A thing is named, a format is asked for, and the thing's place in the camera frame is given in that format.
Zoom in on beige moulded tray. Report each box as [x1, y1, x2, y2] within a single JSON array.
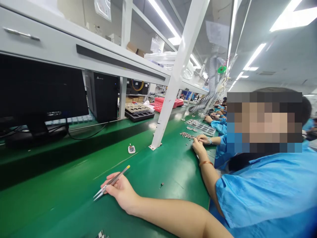
[[124, 102, 151, 113]]

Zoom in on translucent blister tray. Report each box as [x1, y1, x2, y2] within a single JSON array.
[[44, 114, 93, 128]]

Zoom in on stack of red trays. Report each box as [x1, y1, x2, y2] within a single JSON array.
[[149, 97, 185, 113]]

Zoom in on black cable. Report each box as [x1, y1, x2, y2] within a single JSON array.
[[66, 122, 107, 141]]

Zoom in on white slanted support post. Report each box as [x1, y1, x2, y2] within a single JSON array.
[[148, 0, 211, 151]]

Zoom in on grey flexible duct hose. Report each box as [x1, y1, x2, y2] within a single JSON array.
[[188, 56, 225, 113]]

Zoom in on ceiling light panel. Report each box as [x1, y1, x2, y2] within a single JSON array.
[[269, 0, 317, 33]]

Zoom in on person's right hand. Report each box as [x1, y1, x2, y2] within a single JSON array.
[[100, 172, 142, 215]]

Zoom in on white workbench shelf frame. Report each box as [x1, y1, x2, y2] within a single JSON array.
[[0, 0, 211, 120]]

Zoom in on clear compartment parts tray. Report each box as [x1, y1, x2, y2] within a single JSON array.
[[184, 119, 217, 137]]

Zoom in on grey tweezers with white tips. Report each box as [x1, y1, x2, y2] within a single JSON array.
[[93, 165, 131, 201]]

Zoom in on black moulded tray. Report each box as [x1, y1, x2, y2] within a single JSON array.
[[124, 110, 156, 122]]

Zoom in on pile of small metal parts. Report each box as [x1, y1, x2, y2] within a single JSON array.
[[179, 132, 197, 141]]

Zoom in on black computer monitor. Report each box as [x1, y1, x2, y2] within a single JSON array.
[[0, 53, 89, 150]]

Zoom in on hanging paper sheet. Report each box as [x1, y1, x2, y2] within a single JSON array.
[[205, 20, 230, 48]]

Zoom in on black computer tower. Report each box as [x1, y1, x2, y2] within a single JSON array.
[[85, 70, 120, 123]]

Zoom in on cardboard boxes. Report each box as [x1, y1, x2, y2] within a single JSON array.
[[126, 41, 146, 58]]

